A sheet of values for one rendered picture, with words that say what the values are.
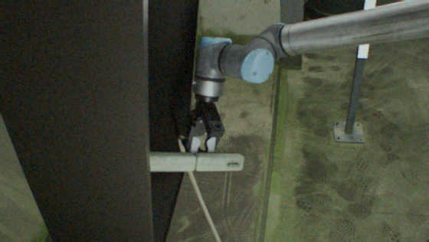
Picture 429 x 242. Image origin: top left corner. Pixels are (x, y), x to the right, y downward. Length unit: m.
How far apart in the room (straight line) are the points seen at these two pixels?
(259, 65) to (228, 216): 1.20
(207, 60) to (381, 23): 0.46
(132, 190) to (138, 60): 0.37
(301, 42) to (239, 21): 2.02
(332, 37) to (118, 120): 0.54
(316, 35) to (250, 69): 0.19
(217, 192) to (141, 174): 1.29
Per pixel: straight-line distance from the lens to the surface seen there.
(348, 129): 2.49
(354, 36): 0.90
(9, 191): 2.03
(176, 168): 1.02
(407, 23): 0.85
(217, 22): 3.01
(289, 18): 2.93
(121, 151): 0.79
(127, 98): 0.69
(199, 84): 1.02
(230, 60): 0.95
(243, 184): 2.11
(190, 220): 1.99
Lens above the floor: 1.65
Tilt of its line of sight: 39 degrees down
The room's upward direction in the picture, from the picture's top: 8 degrees counter-clockwise
